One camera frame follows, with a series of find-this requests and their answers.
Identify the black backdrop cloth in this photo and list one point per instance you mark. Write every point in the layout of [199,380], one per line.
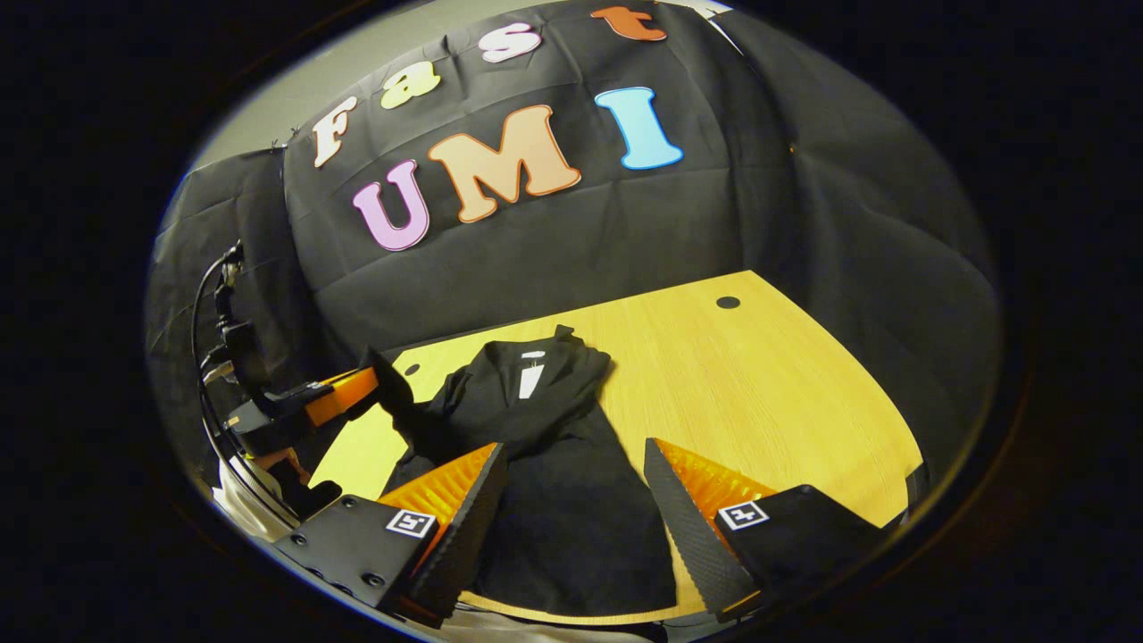
[580,241]

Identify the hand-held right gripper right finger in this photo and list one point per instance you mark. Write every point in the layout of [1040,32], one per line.
[688,536]

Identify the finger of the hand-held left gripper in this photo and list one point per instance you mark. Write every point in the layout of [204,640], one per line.
[344,397]
[284,463]

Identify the black garment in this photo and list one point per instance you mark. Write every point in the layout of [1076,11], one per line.
[554,500]

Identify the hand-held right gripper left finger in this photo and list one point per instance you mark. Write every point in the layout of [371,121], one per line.
[469,527]

